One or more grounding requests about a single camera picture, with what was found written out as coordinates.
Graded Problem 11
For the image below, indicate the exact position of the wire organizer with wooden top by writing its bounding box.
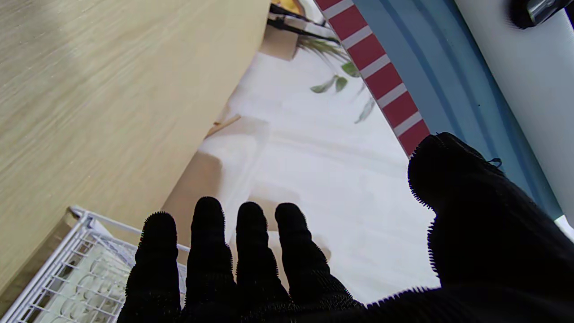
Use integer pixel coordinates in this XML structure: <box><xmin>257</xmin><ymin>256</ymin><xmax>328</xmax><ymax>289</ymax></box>
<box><xmin>0</xmin><ymin>205</ymin><xmax>191</xmax><ymax>323</ymax></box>

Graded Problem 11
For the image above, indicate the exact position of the cream keyboard with round keys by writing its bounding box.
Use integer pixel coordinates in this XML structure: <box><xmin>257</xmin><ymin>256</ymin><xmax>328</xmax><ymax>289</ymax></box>
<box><xmin>31</xmin><ymin>242</ymin><xmax>140</xmax><ymax>323</ymax></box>

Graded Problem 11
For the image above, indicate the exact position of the yellow object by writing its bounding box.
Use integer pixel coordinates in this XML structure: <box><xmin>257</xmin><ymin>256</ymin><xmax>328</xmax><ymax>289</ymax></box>
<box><xmin>273</xmin><ymin>0</ymin><xmax>306</xmax><ymax>15</ymax></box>

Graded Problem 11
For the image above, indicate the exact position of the green plant in beige pot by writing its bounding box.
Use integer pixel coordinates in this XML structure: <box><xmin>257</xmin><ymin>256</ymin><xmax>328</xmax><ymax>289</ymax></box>
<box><xmin>297</xmin><ymin>36</ymin><xmax>378</xmax><ymax>125</ymax></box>

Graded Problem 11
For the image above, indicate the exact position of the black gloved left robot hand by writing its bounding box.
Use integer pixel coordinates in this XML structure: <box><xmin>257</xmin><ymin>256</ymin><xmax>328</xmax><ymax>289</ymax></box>
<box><xmin>508</xmin><ymin>0</ymin><xmax>574</xmax><ymax>30</ymax></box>

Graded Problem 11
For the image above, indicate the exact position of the white wire drawer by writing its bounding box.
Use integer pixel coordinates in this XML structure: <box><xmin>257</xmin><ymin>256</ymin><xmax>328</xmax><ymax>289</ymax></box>
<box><xmin>4</xmin><ymin>224</ymin><xmax>187</xmax><ymax>323</ymax></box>

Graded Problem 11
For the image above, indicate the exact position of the blue striped mouse pad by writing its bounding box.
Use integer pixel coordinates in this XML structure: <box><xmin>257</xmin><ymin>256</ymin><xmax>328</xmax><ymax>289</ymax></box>
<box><xmin>313</xmin><ymin>0</ymin><xmax>574</xmax><ymax>227</ymax></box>

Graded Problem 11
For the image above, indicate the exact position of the black tripod stand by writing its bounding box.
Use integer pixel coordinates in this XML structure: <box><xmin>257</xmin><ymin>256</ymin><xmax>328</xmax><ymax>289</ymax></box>
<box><xmin>268</xmin><ymin>2</ymin><xmax>342</xmax><ymax>45</ymax></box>

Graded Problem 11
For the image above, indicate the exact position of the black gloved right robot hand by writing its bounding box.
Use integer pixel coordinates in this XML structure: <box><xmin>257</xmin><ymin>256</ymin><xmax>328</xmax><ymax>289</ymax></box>
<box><xmin>116</xmin><ymin>131</ymin><xmax>574</xmax><ymax>323</ymax></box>

